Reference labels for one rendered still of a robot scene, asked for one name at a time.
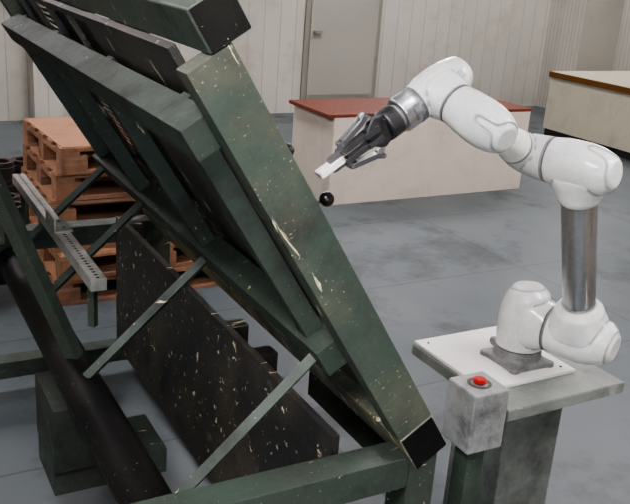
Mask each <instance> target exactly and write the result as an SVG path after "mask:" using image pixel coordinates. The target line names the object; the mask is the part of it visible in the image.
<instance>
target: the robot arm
mask: <svg viewBox="0 0 630 504"><path fill-rule="evenodd" d="M472 81H473V72H472V69H471V67H470V66H469V65H468V63H467V62H465V61H464V60H463V59H461V58H459V57H449V58H446V59H443V60H441V61H438V62H437V63H435V64H433V65H431V66H429V67H428V68H426V69H425V70H423V71H422V72H421V73H419V74H418V75H417V76H416V77H415V78H414V79H412V81H411V82H410V84H409V85H408V86H407V87H406V88H404V89H402V90H401V91H400V92H399V93H397V94H396V95H395V96H393V97H392V98H391V99H389V100H388V102H387V105H386V106H385V107H383V108H382V109H381V110H379V111H378V112H377V113H376V114H374V115H370V116H369V115H368V114H367V113H364V112H359V113H358V116H357V118H356V120H355V121H354V122H353V123H352V124H351V125H350V127H349V128H348V129H347V130H346V131H345V132H344V133H343V134H342V135H341V137H340V138H339V139H338V140H337V141H336V142H335V145H336V146H337V149H335V152H334V153H333V154H332V155H330V156H329V157H328V158H327V159H326V161H327V162H326V163H324V164H323V165H322V166H320V167H319V168H318V169H316V170H315V171H314V172H315V174H316V176H317V177H319V178H321V179H324V178H325V177H326V176H328V175H329V174H330V173H332V172H334V173H336V172H338V171H339V170H341V169H342V168H343V167H345V166H346V167H348V168H350V169H352V170H354V169H356V168H358V167H361V166H363V165H365V164H368V163H370V162H372V161H374V160H377V159H384V158H386V157H387V155H386V154H385V147H386V146H388V144H389V142H390V141H391V140H393V139H395V138H397V137H398V136H399V135H401V134H402V133H404V132H405V131H411V130H413V129H414V128H415V127H417V126H418V125H419V124H421V123H422V122H424V121H425V120H426V119H428V118H429V117H431V118H433V119H437V120H439V121H442V122H443V123H445V124H446V125H447V126H449V127H450V129H451V130H452V131H454V132H455V133H456V134H457V135H458V136H460V137H461V138H462V139H463V140H464V141H466V142H467V143H468V144H470V145H471V146H473V147H475V148H477V149H480V150H482V151H485V152H489V153H498V155H499V156H500V157H501V158H502V159H503V160H504V161H505V163H506V164H507V165H508V166H510V167H511V168H513V169H514V170H516V171H518V172H520V173H522V174H524V175H527V176H530V177H532V178H534V179H537V180H540V181H543V182H546V183H550V184H551V186H552V188H553V190H554V192H555V195H556V197H557V200H558V201H559V202H560V204H561V257H562V298H561V299H560V300H559V301H558V302H557V303H556V302H554V301H553V300H551V294H550V292H549V291H548V290H547V288H546V287H544V286H543V285H542V284H540V283H538V282H534V281H518V282H516V283H514V284H513V285H512V287H511V288H510V289H508V291H507V292H506V294H505V296H504V298H503V300H502V303H501V306H500V310H499V314H498V320H497V328H496V336H491V338H490V340H489V341H490V343H491V344H492V345H493V346H494V347H490V348H482V349H480V354H481V355H483V356H485V357H487V358H489V359H490V360H492V361H493V362H495V363H497V364H498V365H500V366H501V367H503V368H504V369H506V370H507V371H508V372H509V373H510V374H512V375H518V374H520V373H523V372H528V371H533V370H537V369H542V368H552V367H553V366H554V362H553V361H552V360H549V359H547V358H545V357H544V356H542V350H545V351H547V352H549V353H551V354H553V355H556V356H558V357H561V358H564V359H566V360H569V361H572V362H576V363H579V364H584V365H604V364H605V363H609V362H611V361H612V360H613V359H614V357H615V356H616V354H617V352H618V350H619V347H620V344H621V336H620V332H619V330H618V328H617V327H616V325H615V324H614V323H613V322H611V321H609V318H608V316H607V314H606V312H605V309H604V306H603V304H602V303H601V302H600V301H599V300H598V299H596V269H597V237H598V204H599V203H600V201H601V200H602V198H603V196H605V195H608V194H610V193H611V192H613V191H614V190H615V189H616V188H617V186H618V185H619V183H620V181H621V178H622V173H623V167H622V162H621V160H620V159H619V157H618V156H617V155H616V154H614V153H613V152H612V151H610V150H608V149H607V148H605V147H603V146H600V145H598V144H594V143H591V142H587V141H583V140H578V139H573V138H561V137H555V136H548V135H541V134H536V133H535V134H531V133H529V132H527V131H524V130H523V129H520V128H518V126H517V123H516V121H515V119H514V117H513V116H512V115H511V113H510V112H509V111H508V110H507V109H506V108H505V107H504V106H503V105H502V104H500V103H499V102H497V101H496V100H494V99H493V98H491V97H489V96H487V95H485V94H484V93H482V92H480V91H478V90H476V89H473V88H472V87H471V84H472ZM365 123H366V124H365ZM364 124H365V126H364ZM363 126H364V129H363V130H361V131H360V132H359V133H358V134H357V132H358V131H359V130H360V129H361V128H362V127H363ZM356 134H357V135H356ZM355 135H356V136H355ZM354 136H355V137H354ZM361 143H362V144H361ZM357 146H358V147H357ZM374 147H379V148H378V149H376V150H375V151H374V152H370V153H368V154H366V155H363V154H364V153H366V152H367V151H368V150H370V149H373V148H374ZM354 148H355V149H354ZM353 149H354V150H353ZM350 151H351V152H350ZM346 154H347V155H346ZM362 155H363V156H362ZM342 156H344V157H342ZM360 156H361V157H360Z"/></svg>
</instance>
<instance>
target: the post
mask: <svg viewBox="0 0 630 504"><path fill-rule="evenodd" d="M483 457H484V451H482V452H478V453H474V454H470V455H466V454H465V453H464V452H463V451H462V450H460V449H459V448H458V447H457V446H456V445H455V451H454V458H453V465H452V472H451V479H450V486H449V493H448V500H447V504H476V502H477V496H478V490H479V483H480V477H481V470H482V464H483Z"/></svg>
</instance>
